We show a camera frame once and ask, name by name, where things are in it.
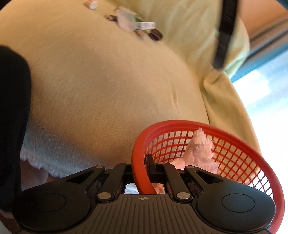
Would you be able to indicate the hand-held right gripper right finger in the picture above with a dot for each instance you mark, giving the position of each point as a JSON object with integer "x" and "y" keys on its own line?
{"x": 171, "y": 175}

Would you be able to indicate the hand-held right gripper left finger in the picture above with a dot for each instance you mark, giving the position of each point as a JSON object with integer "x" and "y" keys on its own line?
{"x": 119, "y": 173}

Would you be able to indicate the white tissue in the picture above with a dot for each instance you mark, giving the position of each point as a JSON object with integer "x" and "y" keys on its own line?
{"x": 198, "y": 150}

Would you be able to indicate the red plastic mesh basket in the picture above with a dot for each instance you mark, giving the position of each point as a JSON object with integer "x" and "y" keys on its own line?
{"x": 177, "y": 124}

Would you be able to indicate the pale yellow blanket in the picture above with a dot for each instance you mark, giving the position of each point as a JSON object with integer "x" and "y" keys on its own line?
{"x": 101, "y": 90}

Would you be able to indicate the sheer curtain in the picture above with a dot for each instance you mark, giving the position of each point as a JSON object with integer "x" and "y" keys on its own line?
{"x": 258, "y": 90}

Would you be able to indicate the dark brown hair scrunchie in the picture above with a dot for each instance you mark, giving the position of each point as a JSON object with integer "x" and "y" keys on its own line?
{"x": 155, "y": 34}

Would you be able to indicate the small white box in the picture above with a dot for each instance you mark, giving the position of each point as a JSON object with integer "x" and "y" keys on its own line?
{"x": 145, "y": 25}

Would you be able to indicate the clear plastic wrapper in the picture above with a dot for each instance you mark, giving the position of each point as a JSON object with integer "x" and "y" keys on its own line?
{"x": 124, "y": 19}

